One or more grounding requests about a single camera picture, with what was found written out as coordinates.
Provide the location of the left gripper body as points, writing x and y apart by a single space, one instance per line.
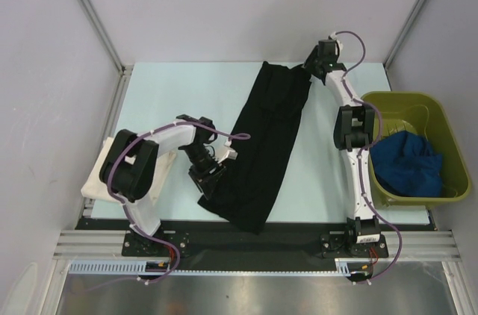
202 163

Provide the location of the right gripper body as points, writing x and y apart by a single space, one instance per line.
313 61

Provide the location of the black t shirt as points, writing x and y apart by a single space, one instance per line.
246 193

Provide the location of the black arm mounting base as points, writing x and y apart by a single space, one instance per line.
280 247

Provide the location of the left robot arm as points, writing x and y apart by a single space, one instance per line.
129 168

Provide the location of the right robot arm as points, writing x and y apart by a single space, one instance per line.
352 137

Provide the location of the olive green plastic bin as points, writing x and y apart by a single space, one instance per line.
421 114

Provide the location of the folded cream t shirt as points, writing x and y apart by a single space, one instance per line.
95 189

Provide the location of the blue t shirt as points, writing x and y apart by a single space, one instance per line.
405 164

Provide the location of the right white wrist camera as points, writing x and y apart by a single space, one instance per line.
338 44

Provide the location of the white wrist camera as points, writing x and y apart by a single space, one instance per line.
226 152
338 44

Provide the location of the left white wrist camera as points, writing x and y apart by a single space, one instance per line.
226 152

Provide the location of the right aluminium corner post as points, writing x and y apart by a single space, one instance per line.
404 33

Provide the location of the aluminium corner post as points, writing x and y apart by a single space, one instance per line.
404 33
100 31

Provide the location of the left aluminium corner post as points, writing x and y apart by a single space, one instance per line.
100 31

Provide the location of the aluminium frame rail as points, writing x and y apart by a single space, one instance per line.
95 244

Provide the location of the white slotted cable duct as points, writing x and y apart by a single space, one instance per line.
157 268

